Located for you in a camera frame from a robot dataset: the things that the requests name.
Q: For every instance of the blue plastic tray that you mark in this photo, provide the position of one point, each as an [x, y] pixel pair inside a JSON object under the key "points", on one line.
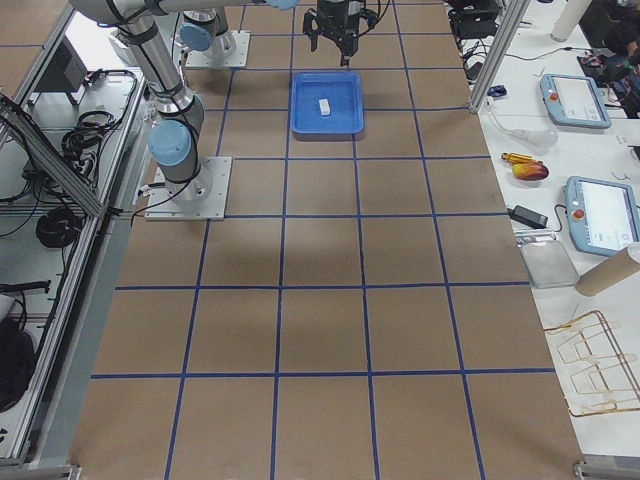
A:
{"points": [[343, 91]]}

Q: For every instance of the gold wire rack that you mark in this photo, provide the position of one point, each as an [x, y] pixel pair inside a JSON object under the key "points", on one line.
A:
{"points": [[597, 375]]}

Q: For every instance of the black power adapter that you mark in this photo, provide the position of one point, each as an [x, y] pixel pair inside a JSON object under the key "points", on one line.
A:
{"points": [[527, 217]]}

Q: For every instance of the cardboard tube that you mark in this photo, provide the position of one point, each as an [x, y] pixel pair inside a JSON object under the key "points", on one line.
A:
{"points": [[609, 272]]}

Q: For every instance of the orange handled tool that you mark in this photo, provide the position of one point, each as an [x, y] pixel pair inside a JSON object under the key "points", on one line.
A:
{"points": [[516, 158]]}

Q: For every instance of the upper teach pendant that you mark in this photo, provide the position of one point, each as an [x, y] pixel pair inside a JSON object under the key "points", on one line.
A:
{"points": [[574, 101]]}

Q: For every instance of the red yellow mango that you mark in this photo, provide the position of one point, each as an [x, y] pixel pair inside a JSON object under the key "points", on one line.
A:
{"points": [[530, 171]]}

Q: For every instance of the teach pendant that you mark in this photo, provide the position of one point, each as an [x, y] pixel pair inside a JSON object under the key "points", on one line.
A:
{"points": [[603, 217], [574, 101]]}

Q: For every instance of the aluminium frame post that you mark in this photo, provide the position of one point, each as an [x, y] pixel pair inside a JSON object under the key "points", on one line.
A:
{"points": [[505, 33]]}

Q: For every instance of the lower teach pendant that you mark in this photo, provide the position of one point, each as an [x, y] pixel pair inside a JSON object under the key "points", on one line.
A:
{"points": [[603, 217]]}

